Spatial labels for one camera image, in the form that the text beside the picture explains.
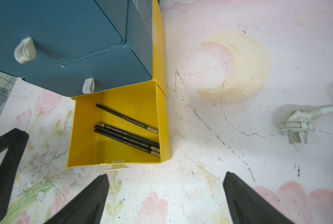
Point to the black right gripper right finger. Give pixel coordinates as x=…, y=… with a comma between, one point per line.
x=248, y=207

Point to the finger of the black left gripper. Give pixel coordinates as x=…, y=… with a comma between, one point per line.
x=14, y=142

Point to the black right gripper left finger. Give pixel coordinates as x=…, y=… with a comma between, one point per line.
x=87, y=207

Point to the black pencil cluster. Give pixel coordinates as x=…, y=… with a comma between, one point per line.
x=127, y=143
x=126, y=138

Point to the black pencil slanted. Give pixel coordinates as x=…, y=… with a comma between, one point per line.
x=121, y=131

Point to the yellow bottom drawer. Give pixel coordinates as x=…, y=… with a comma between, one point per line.
x=145, y=102

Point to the teal drawer cabinet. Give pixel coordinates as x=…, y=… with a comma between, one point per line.
x=132, y=22

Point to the white power plug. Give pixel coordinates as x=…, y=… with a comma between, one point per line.
x=299, y=122

